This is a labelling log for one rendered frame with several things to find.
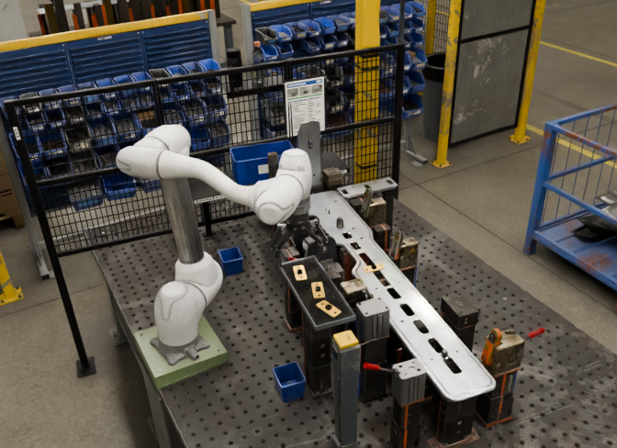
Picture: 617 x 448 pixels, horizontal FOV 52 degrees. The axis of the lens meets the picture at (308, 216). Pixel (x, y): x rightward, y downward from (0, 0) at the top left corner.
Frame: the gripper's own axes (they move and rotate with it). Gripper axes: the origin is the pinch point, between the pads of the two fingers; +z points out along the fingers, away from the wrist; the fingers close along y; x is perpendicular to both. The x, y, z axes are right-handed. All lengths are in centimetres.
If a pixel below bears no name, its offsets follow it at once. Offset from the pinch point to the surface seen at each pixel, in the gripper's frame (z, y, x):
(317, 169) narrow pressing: 13, 23, 91
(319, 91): -15, 30, 121
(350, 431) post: 45, 9, -39
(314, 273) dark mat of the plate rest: 5.6, 4.9, -1.0
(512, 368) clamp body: 26, 64, -39
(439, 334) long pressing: 22, 44, -23
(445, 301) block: 19, 51, -10
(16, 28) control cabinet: 66, -248, 651
